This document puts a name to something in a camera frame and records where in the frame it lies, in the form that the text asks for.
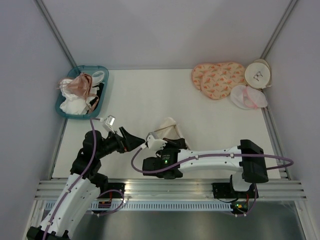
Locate white bra in basket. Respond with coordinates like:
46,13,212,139
58,70,105,115

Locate round mesh laundry bag glasses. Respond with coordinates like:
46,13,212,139
153,117,185,140

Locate aluminium rail front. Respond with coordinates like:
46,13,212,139
35,178,307,202

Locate floral heart laundry bag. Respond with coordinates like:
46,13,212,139
200,62,247,100
191,61,238,90

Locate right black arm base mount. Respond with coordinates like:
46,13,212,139
211,182,256,200

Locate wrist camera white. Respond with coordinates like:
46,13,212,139
98,115,116,134
140,132,167,151

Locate white mesh bag pink trim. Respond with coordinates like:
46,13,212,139
230,85,268,110

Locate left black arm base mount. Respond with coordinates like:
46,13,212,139
98,182,126,200

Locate teal plastic basket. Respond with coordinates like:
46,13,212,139
55,65,109,120

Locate white slotted cable duct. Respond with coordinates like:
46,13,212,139
88,201,232,211

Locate floral heart laundry bag front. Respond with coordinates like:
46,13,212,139
200,62,247,100

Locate round mesh bag at corner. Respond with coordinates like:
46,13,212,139
244,59,272,90

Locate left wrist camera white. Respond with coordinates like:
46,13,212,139
98,115,116,134

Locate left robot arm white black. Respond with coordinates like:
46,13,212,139
26,127,145,240

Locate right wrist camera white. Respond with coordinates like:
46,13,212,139
140,132,167,151

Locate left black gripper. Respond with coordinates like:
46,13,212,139
96,126,144,159

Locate floral heart laundry bag back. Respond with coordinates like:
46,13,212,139
191,61,238,90

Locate black garment in basket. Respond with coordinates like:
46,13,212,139
88,82,105,112

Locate pink satin bra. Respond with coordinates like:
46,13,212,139
56,72,101,111

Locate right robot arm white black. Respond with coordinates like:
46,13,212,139
142,138,269,184

